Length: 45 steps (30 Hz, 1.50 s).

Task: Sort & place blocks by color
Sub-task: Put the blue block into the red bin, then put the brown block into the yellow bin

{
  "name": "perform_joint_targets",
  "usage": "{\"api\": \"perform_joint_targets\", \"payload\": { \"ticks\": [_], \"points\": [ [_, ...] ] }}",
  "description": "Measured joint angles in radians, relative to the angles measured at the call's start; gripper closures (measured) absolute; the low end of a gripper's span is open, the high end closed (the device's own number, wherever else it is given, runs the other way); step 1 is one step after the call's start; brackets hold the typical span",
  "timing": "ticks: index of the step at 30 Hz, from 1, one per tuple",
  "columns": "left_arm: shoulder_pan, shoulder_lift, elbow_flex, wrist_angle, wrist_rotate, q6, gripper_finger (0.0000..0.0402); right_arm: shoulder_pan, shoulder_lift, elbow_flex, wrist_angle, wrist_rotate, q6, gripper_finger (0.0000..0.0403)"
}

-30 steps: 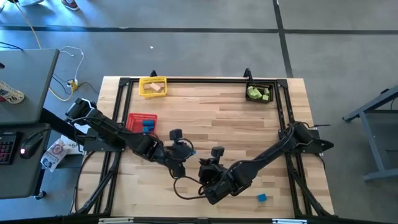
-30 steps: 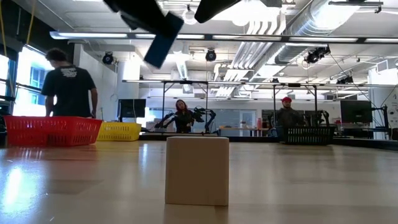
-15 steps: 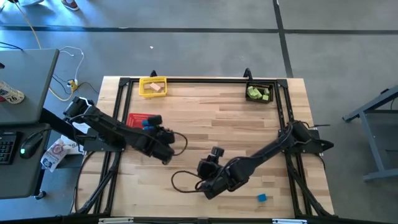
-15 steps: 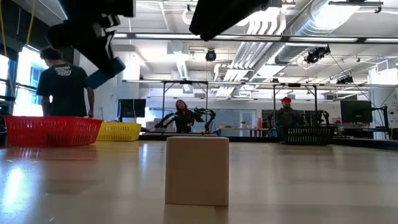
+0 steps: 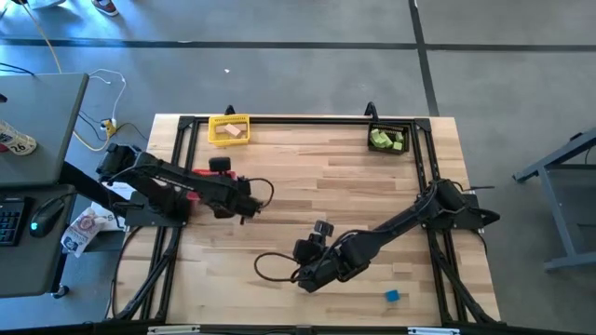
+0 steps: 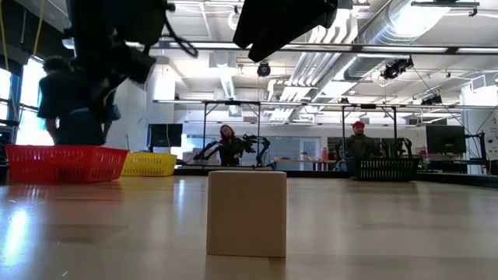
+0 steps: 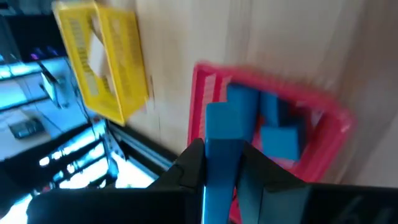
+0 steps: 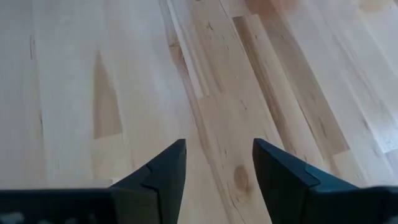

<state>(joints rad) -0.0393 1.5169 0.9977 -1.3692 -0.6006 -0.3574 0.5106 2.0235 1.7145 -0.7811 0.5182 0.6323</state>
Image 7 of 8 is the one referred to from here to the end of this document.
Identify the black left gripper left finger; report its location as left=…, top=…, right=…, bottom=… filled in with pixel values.
left=147, top=138, right=206, bottom=224

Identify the long blue block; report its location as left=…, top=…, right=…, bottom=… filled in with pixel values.
left=201, top=101, right=248, bottom=224

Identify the rectangular wooden block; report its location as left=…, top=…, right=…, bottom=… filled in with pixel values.
left=88, top=37, right=108, bottom=78

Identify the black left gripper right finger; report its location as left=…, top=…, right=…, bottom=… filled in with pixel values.
left=236, top=141, right=307, bottom=224

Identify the yellow plastic basket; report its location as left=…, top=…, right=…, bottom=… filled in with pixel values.
left=52, top=0, right=150, bottom=127

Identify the blue cube block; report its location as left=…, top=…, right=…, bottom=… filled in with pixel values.
left=260, top=91, right=290, bottom=127

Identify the black keyboard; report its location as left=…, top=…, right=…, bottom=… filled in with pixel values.
left=7, top=119, right=46, bottom=139

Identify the red plastic basket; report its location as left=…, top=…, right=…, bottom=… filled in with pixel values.
left=187, top=62, right=355, bottom=224

